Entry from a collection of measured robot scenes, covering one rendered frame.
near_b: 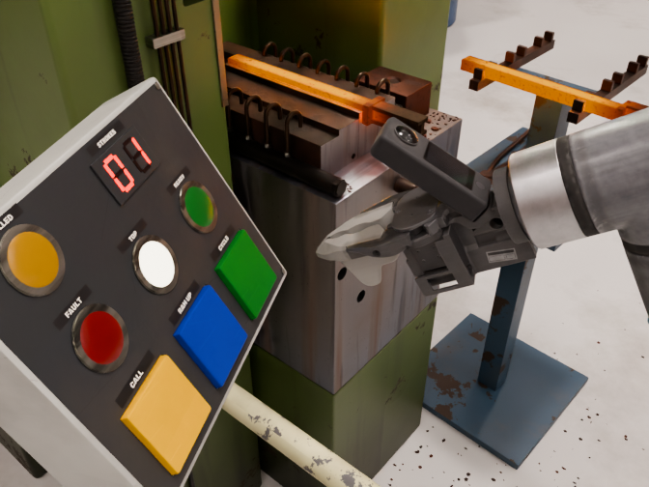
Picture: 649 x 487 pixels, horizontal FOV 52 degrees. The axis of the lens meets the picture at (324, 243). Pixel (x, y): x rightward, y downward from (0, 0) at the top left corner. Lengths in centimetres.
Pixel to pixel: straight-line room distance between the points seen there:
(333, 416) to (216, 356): 73
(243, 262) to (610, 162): 39
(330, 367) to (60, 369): 78
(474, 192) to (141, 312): 32
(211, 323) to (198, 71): 45
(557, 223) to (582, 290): 184
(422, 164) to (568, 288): 185
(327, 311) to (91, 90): 55
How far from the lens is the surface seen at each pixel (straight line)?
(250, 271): 75
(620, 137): 58
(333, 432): 142
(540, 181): 58
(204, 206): 72
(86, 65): 90
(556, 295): 237
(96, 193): 62
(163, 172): 70
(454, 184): 60
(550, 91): 133
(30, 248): 56
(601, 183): 57
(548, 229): 59
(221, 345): 68
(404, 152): 59
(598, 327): 230
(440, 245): 62
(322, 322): 121
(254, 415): 108
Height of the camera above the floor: 148
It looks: 37 degrees down
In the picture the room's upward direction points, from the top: straight up
